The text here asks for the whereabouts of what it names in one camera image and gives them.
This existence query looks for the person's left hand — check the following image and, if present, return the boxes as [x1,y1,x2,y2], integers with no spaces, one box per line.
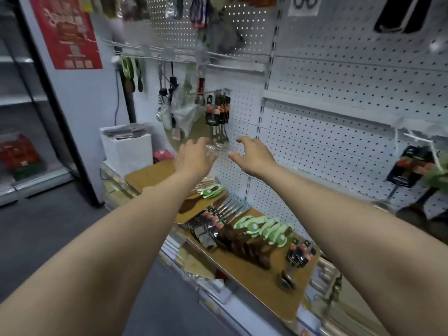
[174,137,218,181]

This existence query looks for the person's right hand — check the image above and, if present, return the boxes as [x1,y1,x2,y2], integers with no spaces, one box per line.
[227,136,279,179]

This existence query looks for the green-card spatulas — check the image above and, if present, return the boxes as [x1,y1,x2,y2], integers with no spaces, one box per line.
[178,184,224,214]

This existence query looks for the bundle of carded steel utensils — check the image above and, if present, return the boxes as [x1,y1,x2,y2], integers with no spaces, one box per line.
[189,196,251,251]
[280,239,317,291]

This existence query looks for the row of dark spoons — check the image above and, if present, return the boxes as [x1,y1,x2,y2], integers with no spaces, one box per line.
[218,216,294,270]

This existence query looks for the small steel ladle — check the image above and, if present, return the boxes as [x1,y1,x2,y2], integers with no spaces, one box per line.
[371,145,436,214]

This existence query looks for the person's right forearm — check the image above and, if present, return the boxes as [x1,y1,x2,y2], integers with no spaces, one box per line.
[266,168,448,336]

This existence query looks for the person's left forearm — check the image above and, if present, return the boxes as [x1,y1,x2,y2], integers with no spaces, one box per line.
[0,175,196,336]

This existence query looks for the round wooden board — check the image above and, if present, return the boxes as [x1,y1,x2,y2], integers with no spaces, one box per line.
[164,115,214,154]

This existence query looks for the red packet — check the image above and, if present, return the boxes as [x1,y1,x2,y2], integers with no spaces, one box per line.
[153,149,175,164]

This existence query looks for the silver white folded umbrella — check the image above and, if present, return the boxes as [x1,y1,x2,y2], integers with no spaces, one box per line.
[163,99,175,132]

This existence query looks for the clear plastic bag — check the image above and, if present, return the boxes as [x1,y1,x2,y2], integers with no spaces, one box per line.
[171,63,205,137]

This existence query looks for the bunch of hanging steel ladles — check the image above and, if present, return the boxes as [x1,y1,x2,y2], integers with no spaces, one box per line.
[204,89,231,153]

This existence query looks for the white foam box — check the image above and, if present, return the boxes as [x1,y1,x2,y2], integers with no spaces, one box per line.
[99,124,154,177]

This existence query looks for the bundle of packets in plastic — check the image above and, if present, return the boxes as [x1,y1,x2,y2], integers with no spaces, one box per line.
[103,123,149,140]

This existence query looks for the black folded umbrella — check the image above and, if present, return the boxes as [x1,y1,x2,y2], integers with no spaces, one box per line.
[159,63,179,102]

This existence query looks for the dark rice spoon green card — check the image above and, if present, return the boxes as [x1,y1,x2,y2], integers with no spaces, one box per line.
[134,58,145,93]
[120,56,136,95]

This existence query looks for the scissors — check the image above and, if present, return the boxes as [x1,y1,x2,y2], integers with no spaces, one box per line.
[288,0,322,17]

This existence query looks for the red green carton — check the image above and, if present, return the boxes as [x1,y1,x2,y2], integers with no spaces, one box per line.
[0,134,46,181]

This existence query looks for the red poster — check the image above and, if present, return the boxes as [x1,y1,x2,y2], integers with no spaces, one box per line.
[28,0,104,70]

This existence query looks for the black flat brush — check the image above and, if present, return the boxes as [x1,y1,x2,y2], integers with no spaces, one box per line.
[373,0,406,34]
[402,0,434,34]

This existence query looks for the black cable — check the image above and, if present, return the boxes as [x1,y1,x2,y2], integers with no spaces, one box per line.
[113,61,121,126]

